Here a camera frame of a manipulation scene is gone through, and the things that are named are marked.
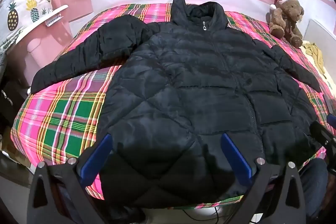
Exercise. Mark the pink green plaid blanket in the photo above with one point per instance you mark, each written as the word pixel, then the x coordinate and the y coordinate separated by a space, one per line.
pixel 60 119

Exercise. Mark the brown teddy bear, santa hat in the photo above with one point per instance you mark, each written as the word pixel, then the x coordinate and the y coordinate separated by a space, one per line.
pixel 284 19

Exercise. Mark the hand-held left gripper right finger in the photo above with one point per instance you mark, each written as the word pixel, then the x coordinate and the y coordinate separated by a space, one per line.
pixel 236 161

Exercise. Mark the person's leg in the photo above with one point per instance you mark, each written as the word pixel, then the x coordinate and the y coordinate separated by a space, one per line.
pixel 313 182

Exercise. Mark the black puffer jacket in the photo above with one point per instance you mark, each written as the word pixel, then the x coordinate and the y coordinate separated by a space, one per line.
pixel 183 82

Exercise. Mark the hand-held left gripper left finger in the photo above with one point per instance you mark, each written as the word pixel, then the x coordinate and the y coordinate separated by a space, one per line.
pixel 96 159

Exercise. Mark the black bag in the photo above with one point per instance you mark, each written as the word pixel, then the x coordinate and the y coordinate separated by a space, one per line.
pixel 10 108

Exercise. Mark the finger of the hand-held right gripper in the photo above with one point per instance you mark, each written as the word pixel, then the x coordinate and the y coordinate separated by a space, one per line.
pixel 332 119
pixel 321 133

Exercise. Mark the pineapple print cloth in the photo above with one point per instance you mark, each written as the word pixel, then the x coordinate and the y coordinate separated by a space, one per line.
pixel 29 3

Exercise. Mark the yellow cloth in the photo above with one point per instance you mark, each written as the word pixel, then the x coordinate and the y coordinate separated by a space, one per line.
pixel 316 56

